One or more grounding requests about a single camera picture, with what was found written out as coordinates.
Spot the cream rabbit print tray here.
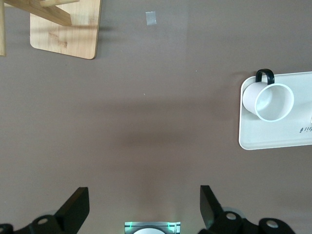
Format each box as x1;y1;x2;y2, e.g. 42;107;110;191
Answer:
238;71;312;151

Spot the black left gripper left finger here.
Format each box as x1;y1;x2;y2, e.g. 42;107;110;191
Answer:
0;187;90;234

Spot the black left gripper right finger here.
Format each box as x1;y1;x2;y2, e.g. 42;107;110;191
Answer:
198;185;297;234

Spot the white smiley cup black handle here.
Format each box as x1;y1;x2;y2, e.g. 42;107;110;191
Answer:
242;69;295;122

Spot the wooden cup rack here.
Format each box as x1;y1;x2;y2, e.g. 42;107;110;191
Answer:
0;0;102;60

